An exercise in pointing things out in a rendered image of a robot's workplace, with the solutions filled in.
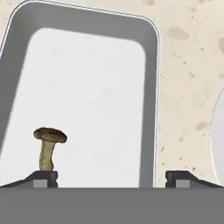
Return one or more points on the brown mushroom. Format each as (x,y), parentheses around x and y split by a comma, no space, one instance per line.
(48,143)

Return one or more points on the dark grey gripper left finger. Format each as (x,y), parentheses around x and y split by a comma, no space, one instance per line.
(43,176)

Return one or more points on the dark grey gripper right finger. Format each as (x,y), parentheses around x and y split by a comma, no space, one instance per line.
(180,176)

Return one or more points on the large white plate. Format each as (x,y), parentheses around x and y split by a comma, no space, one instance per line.
(218,137)

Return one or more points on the grey tupperware container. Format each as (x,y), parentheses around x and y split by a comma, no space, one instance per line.
(84,105)

